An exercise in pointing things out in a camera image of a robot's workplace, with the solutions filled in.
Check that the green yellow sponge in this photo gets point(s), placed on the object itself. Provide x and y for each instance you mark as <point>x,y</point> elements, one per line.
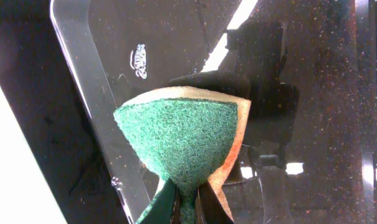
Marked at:
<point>186,135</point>

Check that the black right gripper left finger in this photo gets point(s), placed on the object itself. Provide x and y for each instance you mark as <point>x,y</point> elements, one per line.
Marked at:
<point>166,207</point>

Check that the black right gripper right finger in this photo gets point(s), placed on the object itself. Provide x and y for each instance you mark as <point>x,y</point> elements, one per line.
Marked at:
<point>208,209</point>

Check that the black plastic tray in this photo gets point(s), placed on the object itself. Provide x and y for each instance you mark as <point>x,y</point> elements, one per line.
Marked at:
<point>309,154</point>

